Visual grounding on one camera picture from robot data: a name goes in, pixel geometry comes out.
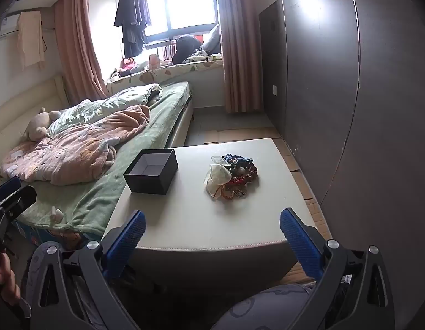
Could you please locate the pink items on windowsill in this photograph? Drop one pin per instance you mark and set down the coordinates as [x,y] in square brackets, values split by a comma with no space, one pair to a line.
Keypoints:
[127,64]

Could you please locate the black jewelry box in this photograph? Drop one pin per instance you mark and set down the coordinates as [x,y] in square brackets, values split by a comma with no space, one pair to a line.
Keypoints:
[152,171]

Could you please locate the cream padded headboard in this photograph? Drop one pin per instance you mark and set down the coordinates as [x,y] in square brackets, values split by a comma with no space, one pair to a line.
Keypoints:
[16,113]

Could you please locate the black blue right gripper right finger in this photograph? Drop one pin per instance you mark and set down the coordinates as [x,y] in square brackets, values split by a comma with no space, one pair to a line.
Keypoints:
[352,288]

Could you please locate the floral windowsill cushion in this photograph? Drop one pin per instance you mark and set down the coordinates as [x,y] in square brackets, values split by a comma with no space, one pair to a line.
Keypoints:
[160,75]

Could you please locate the pink patterned blanket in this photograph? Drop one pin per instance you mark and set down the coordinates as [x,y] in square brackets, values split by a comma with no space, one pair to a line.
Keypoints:
[80,154]

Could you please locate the dark grey wardrobe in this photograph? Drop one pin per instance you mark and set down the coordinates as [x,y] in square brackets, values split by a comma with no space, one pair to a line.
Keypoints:
[344,82]

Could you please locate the dark hanging clothes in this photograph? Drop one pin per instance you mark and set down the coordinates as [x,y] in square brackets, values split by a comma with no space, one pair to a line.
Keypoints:
[133,17]

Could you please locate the black bag on windowsill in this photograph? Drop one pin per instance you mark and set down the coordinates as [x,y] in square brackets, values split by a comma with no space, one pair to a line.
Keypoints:
[186,45]

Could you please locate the person's left hand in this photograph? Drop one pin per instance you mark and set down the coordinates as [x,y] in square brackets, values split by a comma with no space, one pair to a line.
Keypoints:
[10,290]

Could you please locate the beige plush toy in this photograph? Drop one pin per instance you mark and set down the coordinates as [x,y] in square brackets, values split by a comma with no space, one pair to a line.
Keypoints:
[37,129]

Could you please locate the white air conditioner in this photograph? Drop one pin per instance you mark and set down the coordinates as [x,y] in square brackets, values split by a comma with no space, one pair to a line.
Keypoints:
[9,25]

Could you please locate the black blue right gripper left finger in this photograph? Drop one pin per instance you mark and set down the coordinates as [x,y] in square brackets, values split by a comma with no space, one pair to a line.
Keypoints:
[72,289]

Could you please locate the green bed sheet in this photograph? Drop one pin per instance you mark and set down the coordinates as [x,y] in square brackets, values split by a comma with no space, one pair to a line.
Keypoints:
[87,208]

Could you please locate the white low table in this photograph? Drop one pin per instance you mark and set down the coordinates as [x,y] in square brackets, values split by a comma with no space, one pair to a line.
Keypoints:
[194,240]

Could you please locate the grey patterned trouser leg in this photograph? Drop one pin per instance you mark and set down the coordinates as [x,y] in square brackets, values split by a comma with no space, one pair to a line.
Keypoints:
[273,308]

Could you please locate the right pink curtain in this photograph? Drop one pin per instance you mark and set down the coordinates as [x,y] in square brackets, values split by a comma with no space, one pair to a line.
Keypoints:
[241,56]

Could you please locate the left pink curtain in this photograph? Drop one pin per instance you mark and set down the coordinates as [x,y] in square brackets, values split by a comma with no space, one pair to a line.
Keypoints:
[80,66]

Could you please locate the grey pillow on windowsill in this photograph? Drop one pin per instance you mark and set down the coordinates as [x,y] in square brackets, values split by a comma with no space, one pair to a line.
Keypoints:
[213,43]

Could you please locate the beige hanging towel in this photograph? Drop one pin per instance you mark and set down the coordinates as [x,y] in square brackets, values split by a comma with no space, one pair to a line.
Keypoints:
[31,46]

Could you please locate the green floral duvet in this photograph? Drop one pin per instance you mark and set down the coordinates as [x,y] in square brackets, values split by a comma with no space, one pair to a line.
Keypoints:
[88,112]

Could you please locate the pink curtain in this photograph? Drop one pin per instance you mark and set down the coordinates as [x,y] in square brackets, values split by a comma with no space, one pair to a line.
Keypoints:
[80,66]
[241,56]

